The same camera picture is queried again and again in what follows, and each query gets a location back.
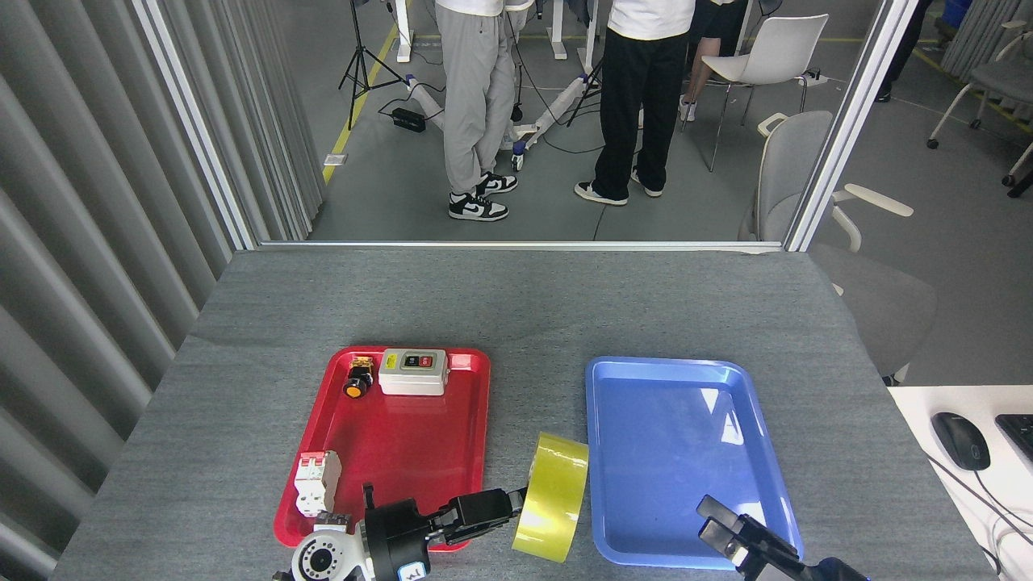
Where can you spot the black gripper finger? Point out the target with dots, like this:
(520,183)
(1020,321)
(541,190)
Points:
(730,549)
(460,534)
(742,524)
(484,507)

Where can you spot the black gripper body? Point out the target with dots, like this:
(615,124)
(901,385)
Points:
(395,537)
(807,571)

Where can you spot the yellow tape roll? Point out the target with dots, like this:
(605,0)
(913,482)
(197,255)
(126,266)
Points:
(557,500)

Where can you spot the red plastic tray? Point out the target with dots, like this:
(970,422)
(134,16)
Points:
(411,444)

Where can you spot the blue plastic tray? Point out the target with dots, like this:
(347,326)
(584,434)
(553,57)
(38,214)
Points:
(670,460)

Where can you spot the white red circuit breaker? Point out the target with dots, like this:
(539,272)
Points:
(316,480)

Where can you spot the black orange push button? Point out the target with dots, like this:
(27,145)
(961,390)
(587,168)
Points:
(356,379)

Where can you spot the white desk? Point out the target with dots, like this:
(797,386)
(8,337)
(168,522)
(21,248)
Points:
(920,407)

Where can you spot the black computer mouse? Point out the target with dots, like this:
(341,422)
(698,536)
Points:
(960,442)

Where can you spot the black keyboard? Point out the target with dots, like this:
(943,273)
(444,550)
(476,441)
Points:
(1018,432)

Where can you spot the grey office chair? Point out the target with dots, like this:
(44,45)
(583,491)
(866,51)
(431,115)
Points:
(787,169)

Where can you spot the black power adapter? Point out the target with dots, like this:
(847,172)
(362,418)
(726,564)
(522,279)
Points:
(408,119)

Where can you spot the white wheeled stand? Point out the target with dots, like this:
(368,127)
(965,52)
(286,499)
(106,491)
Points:
(557,105)

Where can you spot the person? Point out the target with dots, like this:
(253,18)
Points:
(900,56)
(476,97)
(637,89)
(698,68)

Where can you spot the white power strip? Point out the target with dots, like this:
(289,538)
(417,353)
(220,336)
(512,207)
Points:
(813,79)

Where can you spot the black tripod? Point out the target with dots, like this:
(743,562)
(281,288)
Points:
(361,56)

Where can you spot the white plastic chair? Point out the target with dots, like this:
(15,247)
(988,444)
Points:
(775,52)

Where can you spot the grey wheeled chair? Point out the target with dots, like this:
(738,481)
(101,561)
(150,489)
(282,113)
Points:
(1001,81)

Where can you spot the white two-button switch box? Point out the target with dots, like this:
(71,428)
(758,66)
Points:
(411,379)

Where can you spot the silver rail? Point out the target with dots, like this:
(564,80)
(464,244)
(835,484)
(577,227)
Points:
(516,245)

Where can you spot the silver post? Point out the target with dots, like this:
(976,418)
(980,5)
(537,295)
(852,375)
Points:
(847,129)
(198,129)

